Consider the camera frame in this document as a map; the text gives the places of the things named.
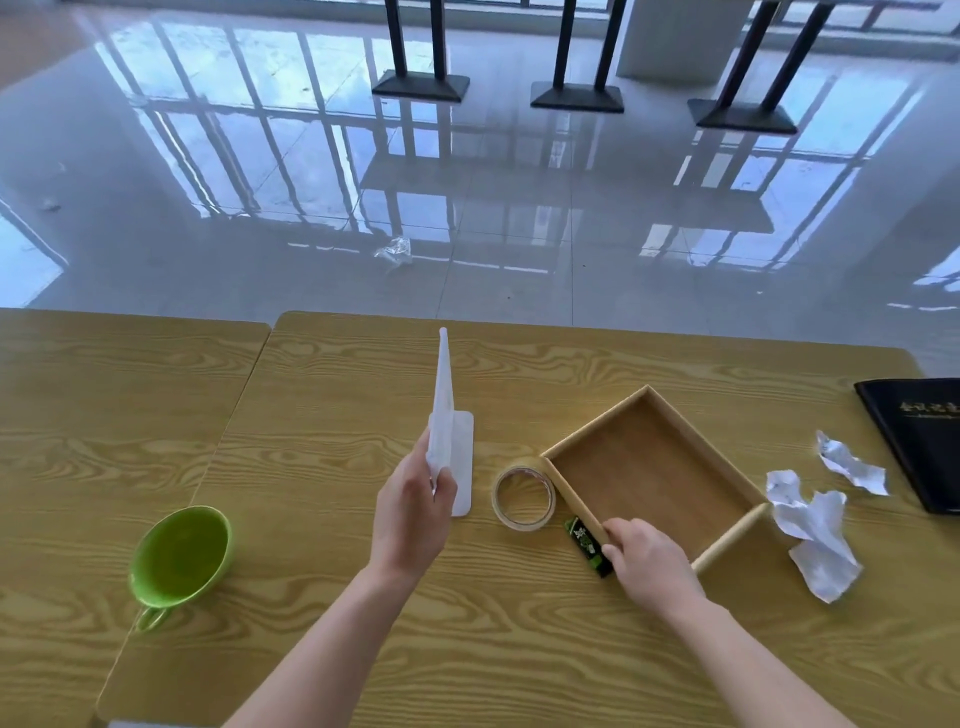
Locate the wooden tray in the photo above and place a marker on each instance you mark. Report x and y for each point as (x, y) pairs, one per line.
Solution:
(652, 472)

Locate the large crumpled white paper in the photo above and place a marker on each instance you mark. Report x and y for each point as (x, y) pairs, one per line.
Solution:
(814, 532)

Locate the black table base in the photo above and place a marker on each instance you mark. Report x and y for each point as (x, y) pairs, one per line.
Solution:
(744, 116)
(421, 82)
(577, 96)

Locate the person's left thumb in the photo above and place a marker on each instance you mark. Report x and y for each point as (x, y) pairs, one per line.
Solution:
(447, 491)

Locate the white pillar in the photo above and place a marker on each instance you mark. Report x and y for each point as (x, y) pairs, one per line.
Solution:
(679, 37)

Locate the white flat paper strip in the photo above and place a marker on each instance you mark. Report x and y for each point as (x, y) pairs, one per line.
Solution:
(463, 465)

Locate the black folder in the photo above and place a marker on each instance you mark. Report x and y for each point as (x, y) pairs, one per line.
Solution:
(919, 442)

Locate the person's right thumb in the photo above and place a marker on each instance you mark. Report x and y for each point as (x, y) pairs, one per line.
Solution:
(621, 529)

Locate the person's left forearm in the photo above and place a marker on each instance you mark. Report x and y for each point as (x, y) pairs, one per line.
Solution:
(322, 652)

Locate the clear plastic wrapper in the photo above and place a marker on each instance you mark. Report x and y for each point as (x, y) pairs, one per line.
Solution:
(395, 251)

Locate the green black small packet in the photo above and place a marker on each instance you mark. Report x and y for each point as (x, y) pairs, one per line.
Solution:
(586, 546)

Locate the person's right forearm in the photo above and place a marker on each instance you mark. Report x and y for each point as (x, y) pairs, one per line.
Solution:
(757, 671)

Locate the person's right hand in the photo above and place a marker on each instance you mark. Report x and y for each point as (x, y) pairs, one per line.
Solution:
(652, 566)

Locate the green cup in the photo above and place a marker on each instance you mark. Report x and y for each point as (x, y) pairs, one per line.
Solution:
(180, 559)

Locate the person's left hand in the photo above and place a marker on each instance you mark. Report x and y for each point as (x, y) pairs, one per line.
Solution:
(409, 517)

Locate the clear tape roll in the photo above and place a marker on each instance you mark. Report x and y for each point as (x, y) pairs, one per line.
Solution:
(502, 491)

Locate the small crumpled white paper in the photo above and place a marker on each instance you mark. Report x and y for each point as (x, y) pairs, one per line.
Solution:
(847, 465)

